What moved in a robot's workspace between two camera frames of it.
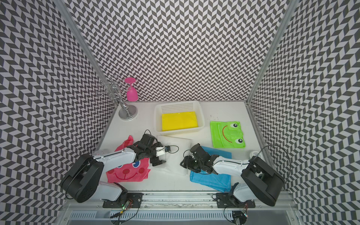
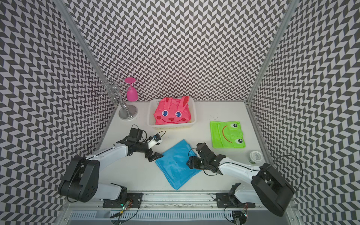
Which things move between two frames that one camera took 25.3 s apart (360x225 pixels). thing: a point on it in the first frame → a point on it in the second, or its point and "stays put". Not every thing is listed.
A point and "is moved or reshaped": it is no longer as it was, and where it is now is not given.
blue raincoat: (221, 182) → (173, 164)
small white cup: (256, 153) stays put
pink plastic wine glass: (132, 93) stays put
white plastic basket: (171, 117) is moved or reshaped
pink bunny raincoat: (135, 171) → (172, 110)
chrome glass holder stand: (114, 88) stays put
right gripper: (187, 161) stays put
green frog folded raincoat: (227, 134) stays put
